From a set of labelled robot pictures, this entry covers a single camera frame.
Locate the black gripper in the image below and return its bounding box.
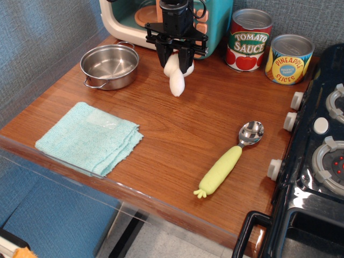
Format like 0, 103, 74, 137
145, 1, 208, 77

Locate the plush white brown mushroom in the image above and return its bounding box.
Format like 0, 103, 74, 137
163, 52, 195, 97

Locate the metal pot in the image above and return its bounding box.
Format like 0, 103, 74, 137
80, 41, 139, 91

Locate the teal toy microwave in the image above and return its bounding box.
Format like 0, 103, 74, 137
99, 1, 233, 56

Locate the tomato sauce can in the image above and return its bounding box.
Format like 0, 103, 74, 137
225, 9, 273, 71

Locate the pineapple slices can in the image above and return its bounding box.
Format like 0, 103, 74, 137
265, 34, 314, 85

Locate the light blue folded cloth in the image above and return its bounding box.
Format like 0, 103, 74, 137
35, 102, 144, 177

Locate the black toy stove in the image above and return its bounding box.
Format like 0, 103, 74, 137
232, 44, 343, 257

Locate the orange fuzzy object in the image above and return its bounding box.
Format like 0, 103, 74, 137
12, 247, 37, 258

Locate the spoon with green handle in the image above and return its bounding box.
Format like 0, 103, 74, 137
193, 121, 264, 199

